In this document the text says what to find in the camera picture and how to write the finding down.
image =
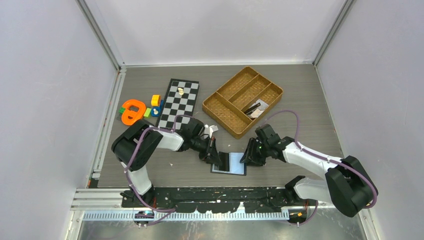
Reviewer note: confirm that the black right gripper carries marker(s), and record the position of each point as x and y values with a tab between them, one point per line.
250	154

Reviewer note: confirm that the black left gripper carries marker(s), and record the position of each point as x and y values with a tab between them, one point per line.
210	154

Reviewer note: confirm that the black leather card holder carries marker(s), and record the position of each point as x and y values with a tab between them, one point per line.
236	167

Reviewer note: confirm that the woven wicker tray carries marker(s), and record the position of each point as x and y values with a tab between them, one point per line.
229	102

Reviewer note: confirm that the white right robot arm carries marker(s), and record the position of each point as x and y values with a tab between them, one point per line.
343	182

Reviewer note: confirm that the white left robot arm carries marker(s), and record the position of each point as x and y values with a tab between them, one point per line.
135	146

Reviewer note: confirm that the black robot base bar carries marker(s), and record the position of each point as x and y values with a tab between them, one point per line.
217	200

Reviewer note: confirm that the black and silver chessboard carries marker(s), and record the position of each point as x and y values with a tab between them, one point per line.
177	108

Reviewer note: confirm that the blue toy brick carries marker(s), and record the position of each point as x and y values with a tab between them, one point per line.
158	108

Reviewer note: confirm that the lime green block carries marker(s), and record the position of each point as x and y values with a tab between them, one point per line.
147	113

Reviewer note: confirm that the yellow toy brick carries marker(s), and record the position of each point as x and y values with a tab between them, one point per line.
156	100

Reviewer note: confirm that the orange curved toy track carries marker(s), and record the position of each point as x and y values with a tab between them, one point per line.
134	110

